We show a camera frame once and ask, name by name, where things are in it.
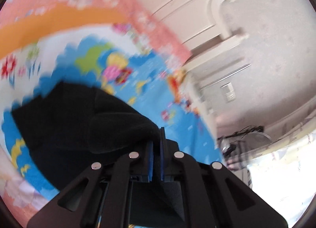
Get white wooden headboard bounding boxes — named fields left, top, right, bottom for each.
left=138, top=0, right=248, bottom=72

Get blue cartoon bed sheet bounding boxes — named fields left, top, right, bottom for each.
left=1, top=24, right=222, bottom=207

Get pink floral quilt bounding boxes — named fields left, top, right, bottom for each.
left=1, top=0, right=191, bottom=110

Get grey electric fan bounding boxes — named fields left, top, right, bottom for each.
left=217, top=126, right=272, bottom=171

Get black pants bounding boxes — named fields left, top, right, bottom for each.
left=11, top=82, right=160, bottom=190

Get grey wall socket panel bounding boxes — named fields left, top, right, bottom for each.
left=221, top=83, right=236, bottom=103

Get silver floor lamp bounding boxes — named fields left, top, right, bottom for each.
left=200, top=64, right=251, bottom=90

